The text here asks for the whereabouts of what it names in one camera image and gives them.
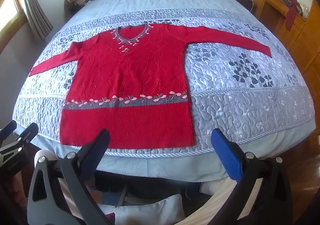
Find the wooden cabinet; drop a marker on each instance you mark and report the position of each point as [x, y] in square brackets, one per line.
[305, 39]

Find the white cloth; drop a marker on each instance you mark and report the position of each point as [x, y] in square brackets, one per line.
[220, 202]

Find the white cushion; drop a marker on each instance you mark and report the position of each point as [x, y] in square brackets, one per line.
[150, 208]

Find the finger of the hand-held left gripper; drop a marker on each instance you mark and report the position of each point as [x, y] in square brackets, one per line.
[27, 133]
[8, 130]

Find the window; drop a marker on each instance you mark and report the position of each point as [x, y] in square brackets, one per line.
[11, 12]

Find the beige curtain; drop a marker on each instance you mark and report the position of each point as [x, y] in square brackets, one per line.
[35, 9]

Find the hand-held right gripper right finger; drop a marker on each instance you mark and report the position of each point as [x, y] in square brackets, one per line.
[225, 153]

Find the red knitted sweater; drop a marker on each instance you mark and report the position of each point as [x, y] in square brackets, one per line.
[130, 77]

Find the dark red hanging cloth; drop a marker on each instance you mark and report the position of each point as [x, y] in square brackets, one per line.
[291, 17]

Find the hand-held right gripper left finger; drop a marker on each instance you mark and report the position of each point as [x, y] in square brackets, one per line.
[100, 143]

